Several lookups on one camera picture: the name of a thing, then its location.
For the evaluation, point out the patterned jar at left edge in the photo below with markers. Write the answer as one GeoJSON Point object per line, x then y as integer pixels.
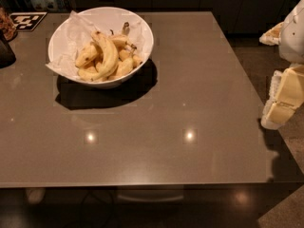
{"type": "Point", "coordinates": [6, 25]}

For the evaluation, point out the black white fiducial marker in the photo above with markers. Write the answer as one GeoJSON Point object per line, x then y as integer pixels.
{"type": "Point", "coordinates": [27, 21]}

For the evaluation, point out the dark object at left edge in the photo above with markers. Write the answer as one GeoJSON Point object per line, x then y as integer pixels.
{"type": "Point", "coordinates": [7, 57]}

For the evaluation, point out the yellow banana left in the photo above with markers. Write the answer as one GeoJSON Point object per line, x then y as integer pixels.
{"type": "Point", "coordinates": [87, 54]}

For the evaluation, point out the yellow banana back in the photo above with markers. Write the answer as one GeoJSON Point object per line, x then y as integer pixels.
{"type": "Point", "coordinates": [121, 40]}

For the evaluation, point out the long yellow banana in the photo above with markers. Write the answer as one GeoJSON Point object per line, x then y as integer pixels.
{"type": "Point", "coordinates": [109, 62]}

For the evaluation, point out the yellow banana right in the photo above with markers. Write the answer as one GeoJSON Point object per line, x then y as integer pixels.
{"type": "Point", "coordinates": [128, 61]}

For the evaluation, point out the white paper liner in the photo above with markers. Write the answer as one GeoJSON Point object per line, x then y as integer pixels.
{"type": "Point", "coordinates": [99, 46]}

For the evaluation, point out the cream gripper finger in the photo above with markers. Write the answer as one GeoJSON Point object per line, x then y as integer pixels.
{"type": "Point", "coordinates": [271, 36]}
{"type": "Point", "coordinates": [286, 96]}

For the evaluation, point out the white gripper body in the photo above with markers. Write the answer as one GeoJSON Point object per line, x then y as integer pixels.
{"type": "Point", "coordinates": [293, 37]}

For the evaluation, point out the white bowl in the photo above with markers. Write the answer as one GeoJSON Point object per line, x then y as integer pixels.
{"type": "Point", "coordinates": [67, 39]}

